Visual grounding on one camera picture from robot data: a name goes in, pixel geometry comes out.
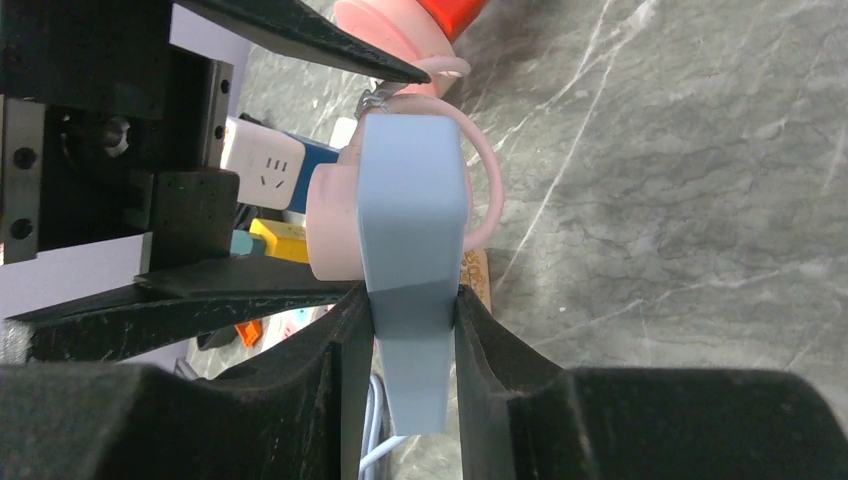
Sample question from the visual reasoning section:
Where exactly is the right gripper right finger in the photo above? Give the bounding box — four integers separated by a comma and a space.
455, 286, 564, 479

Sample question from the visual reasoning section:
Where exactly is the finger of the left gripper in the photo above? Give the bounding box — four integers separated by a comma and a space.
178, 0, 431, 84
6, 256, 356, 363

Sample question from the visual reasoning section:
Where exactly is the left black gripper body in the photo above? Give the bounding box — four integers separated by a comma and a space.
1, 1, 238, 271

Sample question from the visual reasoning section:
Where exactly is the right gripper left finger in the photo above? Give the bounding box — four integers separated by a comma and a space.
211, 284, 374, 479

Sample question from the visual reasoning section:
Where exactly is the black tool case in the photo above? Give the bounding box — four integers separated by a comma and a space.
196, 320, 263, 351

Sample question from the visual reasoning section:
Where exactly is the pink cable with plug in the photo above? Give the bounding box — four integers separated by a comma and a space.
357, 56, 506, 252

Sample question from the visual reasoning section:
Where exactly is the red cube adapter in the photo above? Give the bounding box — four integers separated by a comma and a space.
418, 0, 489, 43

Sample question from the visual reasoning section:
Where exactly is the pink cube adapter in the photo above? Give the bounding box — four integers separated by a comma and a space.
305, 144, 364, 281

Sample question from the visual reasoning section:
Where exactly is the light blue power strip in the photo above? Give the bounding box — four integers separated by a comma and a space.
356, 114, 469, 436

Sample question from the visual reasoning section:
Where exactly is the tan wooden cube adapter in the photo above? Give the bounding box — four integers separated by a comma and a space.
460, 248, 492, 313

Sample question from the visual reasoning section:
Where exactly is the teal small plug adapter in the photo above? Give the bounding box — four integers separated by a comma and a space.
230, 230, 266, 255

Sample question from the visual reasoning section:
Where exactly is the yellow cube adapter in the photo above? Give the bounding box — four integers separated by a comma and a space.
249, 218, 309, 264

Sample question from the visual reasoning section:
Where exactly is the dark blue cube adapter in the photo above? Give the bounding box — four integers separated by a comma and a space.
286, 132, 339, 214

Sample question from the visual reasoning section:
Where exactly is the white cube adapter with picture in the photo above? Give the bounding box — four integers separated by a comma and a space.
221, 116, 306, 210

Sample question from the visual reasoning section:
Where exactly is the light blue coiled cable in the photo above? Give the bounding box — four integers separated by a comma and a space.
357, 374, 409, 480

